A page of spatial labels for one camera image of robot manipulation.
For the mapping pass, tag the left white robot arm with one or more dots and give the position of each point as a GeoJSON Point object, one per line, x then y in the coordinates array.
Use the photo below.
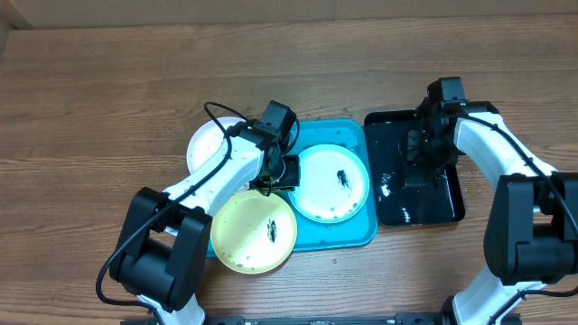
{"type": "Point", "coordinates": [162, 247]}

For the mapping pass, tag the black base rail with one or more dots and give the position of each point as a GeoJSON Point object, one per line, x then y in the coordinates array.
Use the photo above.
{"type": "Point", "coordinates": [399, 319]}

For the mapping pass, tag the black water tray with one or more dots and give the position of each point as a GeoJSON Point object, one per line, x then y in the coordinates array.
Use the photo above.
{"type": "Point", "coordinates": [437, 201]}

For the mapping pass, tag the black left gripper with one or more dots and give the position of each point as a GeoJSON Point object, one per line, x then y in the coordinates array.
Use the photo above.
{"type": "Point", "coordinates": [289, 181]}

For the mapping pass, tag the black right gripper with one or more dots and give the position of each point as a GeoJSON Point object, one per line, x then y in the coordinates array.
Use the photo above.
{"type": "Point", "coordinates": [415, 160]}

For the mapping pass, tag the pink speckled plate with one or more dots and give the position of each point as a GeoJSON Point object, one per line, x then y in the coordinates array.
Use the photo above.
{"type": "Point", "coordinates": [203, 145]}

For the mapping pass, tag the yellow plate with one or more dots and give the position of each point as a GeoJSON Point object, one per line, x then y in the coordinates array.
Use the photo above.
{"type": "Point", "coordinates": [254, 233]}

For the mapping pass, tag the teal plastic tray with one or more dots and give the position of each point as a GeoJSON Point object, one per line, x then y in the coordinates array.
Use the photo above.
{"type": "Point", "coordinates": [356, 231]}

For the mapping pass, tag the light blue plate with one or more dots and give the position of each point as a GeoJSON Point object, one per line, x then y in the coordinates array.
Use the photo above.
{"type": "Point", "coordinates": [334, 184]}

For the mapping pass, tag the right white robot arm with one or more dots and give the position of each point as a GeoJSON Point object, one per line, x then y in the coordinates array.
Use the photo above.
{"type": "Point", "coordinates": [531, 237]}

